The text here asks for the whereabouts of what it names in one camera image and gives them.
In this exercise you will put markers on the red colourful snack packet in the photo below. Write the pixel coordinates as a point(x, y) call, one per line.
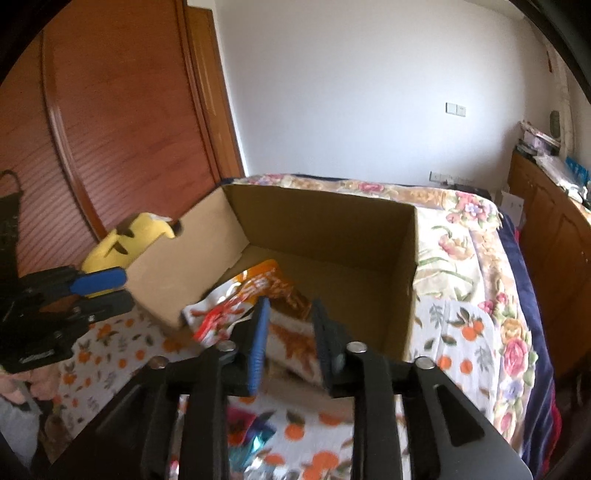
point(249, 429)

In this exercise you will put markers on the white red-print snack packet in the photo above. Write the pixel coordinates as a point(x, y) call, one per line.
point(291, 341)

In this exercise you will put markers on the yellow plush toy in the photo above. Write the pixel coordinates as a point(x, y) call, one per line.
point(134, 240)

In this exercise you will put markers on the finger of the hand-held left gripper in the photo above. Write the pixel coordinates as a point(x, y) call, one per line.
point(108, 304)
point(99, 281)

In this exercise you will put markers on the long wooden cabinet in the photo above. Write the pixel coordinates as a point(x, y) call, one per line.
point(549, 240)

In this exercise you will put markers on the white wall switch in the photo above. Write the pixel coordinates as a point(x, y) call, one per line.
point(456, 109)

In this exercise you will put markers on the white paper bag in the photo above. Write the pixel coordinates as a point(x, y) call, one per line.
point(512, 205)

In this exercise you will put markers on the wooden slatted wardrobe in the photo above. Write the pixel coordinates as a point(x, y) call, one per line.
point(129, 115)

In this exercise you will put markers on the silver foil snack packet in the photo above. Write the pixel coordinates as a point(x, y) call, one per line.
point(272, 471)

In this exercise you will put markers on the clear plastic bags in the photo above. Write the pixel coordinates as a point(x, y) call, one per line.
point(556, 167)

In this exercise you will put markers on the white patterned curtain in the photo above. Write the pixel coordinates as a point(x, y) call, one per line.
point(564, 92)

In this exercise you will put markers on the blue bottles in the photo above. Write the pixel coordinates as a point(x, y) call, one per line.
point(578, 169)

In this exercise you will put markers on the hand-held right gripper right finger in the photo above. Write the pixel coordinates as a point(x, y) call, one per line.
point(324, 344)

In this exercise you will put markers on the stack of small boxes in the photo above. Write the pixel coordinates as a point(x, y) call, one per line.
point(538, 141)

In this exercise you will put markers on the white wall socket strip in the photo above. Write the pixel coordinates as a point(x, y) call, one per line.
point(450, 178)

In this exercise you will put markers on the brown cardboard box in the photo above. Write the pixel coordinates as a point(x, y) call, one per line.
point(323, 240)

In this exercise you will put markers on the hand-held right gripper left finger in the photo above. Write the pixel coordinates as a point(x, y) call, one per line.
point(258, 344)

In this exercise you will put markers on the orange snack packet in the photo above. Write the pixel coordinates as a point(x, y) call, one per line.
point(272, 281)

